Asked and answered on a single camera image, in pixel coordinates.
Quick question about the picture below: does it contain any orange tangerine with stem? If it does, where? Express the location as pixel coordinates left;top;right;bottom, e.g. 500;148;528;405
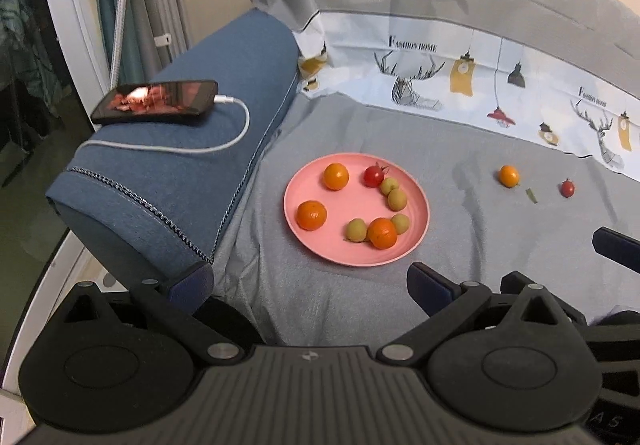
367;217;398;250

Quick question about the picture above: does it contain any grey curtain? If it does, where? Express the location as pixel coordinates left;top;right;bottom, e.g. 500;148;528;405
120;0;191;84

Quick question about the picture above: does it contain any blue sofa armrest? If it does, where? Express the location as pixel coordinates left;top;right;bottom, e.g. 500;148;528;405
47;9;298;286

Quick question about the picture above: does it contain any small green longan front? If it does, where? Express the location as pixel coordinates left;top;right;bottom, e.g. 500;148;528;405
345;218;368;243

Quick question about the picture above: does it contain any yellow-green longan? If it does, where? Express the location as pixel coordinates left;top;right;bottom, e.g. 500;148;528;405
390;213;411;235

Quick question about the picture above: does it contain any red cherry tomato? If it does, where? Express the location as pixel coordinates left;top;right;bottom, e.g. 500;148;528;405
362;163;387;188
560;178;576;199

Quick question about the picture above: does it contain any pink round plate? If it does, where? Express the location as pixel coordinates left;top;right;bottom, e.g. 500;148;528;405
283;152;431;267

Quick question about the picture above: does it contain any small green leaf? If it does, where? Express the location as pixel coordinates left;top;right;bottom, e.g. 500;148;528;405
525;188;538;204

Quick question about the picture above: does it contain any white charging cable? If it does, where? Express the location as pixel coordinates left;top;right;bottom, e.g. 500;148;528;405
77;94;252;156

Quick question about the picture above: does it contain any white round door frame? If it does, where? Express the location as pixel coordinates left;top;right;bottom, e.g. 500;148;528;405
0;0;112;376

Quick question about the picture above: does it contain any black smartphone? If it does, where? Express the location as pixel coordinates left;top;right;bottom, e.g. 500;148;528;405
90;80;218;125

